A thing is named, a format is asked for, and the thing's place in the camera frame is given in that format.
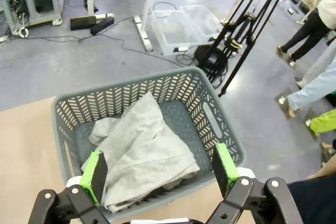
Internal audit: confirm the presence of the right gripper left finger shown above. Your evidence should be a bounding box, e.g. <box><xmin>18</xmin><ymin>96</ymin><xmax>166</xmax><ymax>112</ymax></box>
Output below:
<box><xmin>27</xmin><ymin>150</ymin><xmax>111</xmax><ymax>224</ymax></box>

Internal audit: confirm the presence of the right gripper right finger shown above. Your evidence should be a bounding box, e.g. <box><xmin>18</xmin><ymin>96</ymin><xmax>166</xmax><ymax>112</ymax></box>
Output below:
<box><xmin>206</xmin><ymin>143</ymin><xmax>304</xmax><ymax>224</ymax></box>

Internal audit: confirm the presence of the gray heathered garment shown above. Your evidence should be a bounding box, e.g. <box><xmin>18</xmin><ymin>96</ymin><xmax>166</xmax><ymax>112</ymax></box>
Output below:
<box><xmin>80</xmin><ymin>91</ymin><xmax>201</xmax><ymax>214</ymax></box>

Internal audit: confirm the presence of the person's right forearm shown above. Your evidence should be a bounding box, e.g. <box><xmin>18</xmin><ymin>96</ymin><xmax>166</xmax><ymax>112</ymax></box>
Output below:
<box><xmin>306</xmin><ymin>153</ymin><xmax>336</xmax><ymax>182</ymax></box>

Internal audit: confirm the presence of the gray plastic lattice basket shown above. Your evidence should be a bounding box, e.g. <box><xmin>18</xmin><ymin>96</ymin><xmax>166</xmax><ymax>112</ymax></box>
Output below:
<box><xmin>51</xmin><ymin>66</ymin><xmax>245</xmax><ymax>222</ymax></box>

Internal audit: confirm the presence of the dark mannequin stand plate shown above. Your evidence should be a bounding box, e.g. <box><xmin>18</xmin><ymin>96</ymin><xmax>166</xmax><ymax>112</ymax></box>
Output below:
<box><xmin>274</xmin><ymin>87</ymin><xmax>300</xmax><ymax>120</ymax></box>

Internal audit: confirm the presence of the person in black T-shirt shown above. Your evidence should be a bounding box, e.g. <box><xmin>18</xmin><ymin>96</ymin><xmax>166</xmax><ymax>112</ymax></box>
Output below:
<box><xmin>287</xmin><ymin>175</ymin><xmax>336</xmax><ymax>224</ymax></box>

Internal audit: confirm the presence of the mannequin in light blue outfit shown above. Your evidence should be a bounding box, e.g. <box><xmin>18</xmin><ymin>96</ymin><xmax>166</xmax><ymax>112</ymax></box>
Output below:
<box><xmin>278</xmin><ymin>41</ymin><xmax>336</xmax><ymax>119</ymax></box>

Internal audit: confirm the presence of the black tripod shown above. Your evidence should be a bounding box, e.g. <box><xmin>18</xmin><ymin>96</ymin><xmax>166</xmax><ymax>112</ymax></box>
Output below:
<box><xmin>203</xmin><ymin>0</ymin><xmax>293</xmax><ymax>98</ymax></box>

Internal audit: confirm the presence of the clear plastic storage bin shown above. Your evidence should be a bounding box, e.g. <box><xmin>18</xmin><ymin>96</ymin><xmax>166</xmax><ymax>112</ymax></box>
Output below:
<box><xmin>151</xmin><ymin>10</ymin><xmax>215</xmax><ymax>56</ymax></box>
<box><xmin>180</xmin><ymin>5</ymin><xmax>224</xmax><ymax>37</ymax></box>

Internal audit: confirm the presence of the black rectangular block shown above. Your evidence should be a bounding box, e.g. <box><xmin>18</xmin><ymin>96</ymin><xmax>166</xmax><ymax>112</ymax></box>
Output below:
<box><xmin>70</xmin><ymin>15</ymin><xmax>97</xmax><ymax>31</ymax></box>

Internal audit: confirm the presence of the mannequin in cream shirt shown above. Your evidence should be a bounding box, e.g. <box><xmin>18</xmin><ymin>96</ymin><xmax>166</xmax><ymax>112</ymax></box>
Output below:
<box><xmin>277</xmin><ymin>0</ymin><xmax>336</xmax><ymax>67</ymax></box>

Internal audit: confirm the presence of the black coiled cable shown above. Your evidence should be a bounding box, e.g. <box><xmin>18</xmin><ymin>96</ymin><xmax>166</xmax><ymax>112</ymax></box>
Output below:
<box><xmin>193</xmin><ymin>44</ymin><xmax>229</xmax><ymax>88</ymax></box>

